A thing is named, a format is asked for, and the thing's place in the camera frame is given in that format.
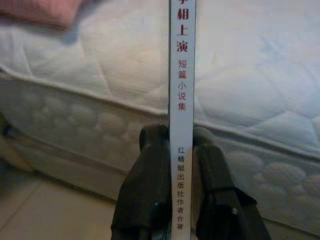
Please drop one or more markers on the book with red green cover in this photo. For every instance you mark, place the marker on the book with red green cover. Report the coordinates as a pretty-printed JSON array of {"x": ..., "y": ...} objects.
[{"x": 182, "y": 75}]

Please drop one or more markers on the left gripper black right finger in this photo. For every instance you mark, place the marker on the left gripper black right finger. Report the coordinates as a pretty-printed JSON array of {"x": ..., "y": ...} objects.
[{"x": 217, "y": 205}]

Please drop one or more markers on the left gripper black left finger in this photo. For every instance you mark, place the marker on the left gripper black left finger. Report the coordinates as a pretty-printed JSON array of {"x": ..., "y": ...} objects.
[{"x": 147, "y": 190}]

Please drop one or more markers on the white quilted mattress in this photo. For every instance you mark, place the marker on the white quilted mattress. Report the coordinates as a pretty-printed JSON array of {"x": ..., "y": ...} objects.
[{"x": 75, "y": 62}]

